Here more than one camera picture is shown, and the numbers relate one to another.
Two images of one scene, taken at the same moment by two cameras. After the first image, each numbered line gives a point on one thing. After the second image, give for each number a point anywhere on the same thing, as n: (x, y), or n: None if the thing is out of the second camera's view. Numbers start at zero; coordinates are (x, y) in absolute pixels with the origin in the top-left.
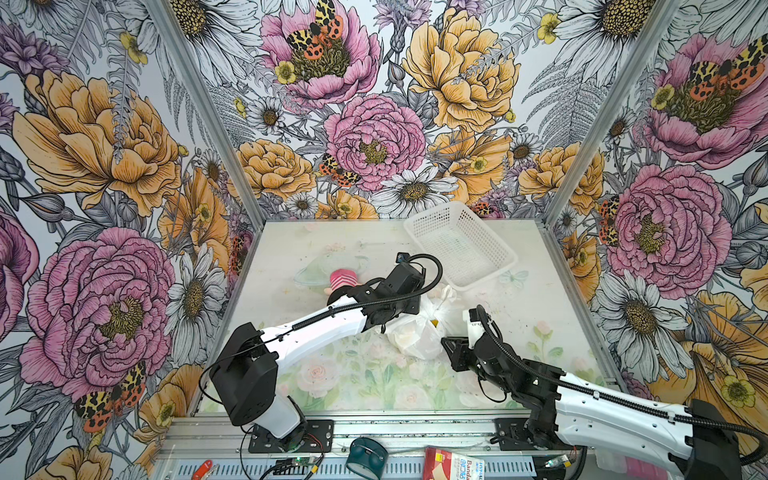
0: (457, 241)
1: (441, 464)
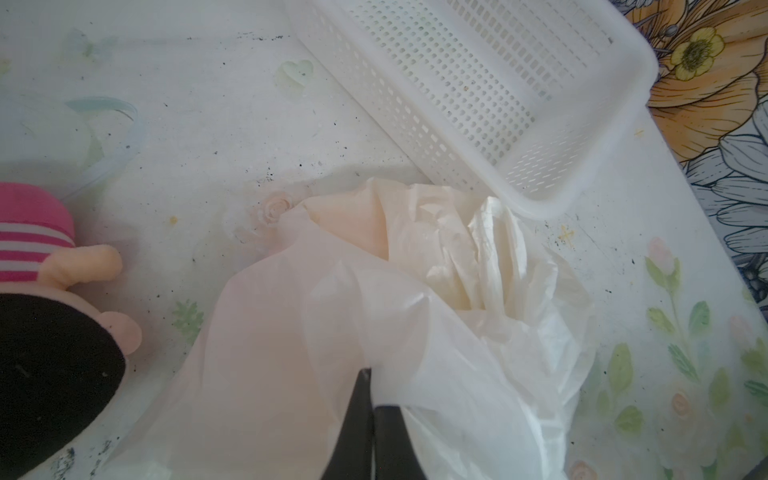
0: (523, 102)
1: None
